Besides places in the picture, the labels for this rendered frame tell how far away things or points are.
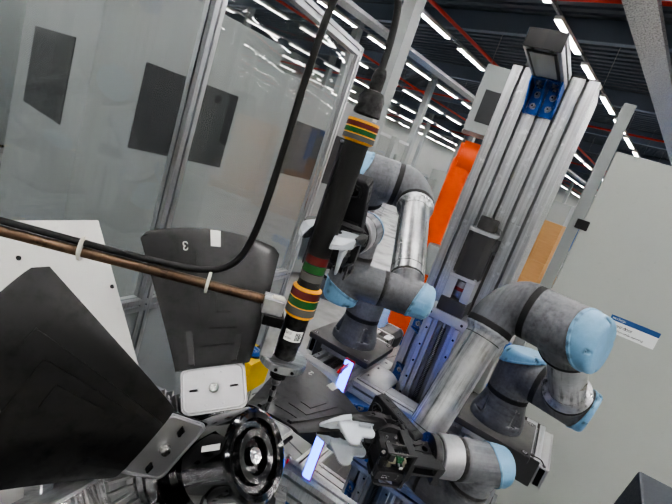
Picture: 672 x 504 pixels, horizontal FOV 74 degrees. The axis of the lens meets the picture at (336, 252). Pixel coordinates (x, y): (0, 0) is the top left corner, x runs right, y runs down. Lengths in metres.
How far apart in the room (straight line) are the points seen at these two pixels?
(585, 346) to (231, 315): 0.62
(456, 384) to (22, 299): 0.75
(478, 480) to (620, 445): 1.73
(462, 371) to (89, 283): 0.71
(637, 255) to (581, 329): 1.47
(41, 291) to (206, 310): 0.28
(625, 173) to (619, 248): 0.33
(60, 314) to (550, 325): 0.78
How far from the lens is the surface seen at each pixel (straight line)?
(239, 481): 0.63
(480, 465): 0.89
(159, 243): 0.75
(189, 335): 0.70
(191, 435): 0.63
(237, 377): 0.68
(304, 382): 0.90
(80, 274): 0.86
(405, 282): 0.90
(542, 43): 1.24
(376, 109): 0.60
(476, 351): 0.96
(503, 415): 1.39
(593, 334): 0.92
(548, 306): 0.94
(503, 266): 1.49
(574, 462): 2.62
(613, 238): 2.36
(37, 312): 0.50
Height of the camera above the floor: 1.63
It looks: 13 degrees down
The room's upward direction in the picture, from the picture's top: 19 degrees clockwise
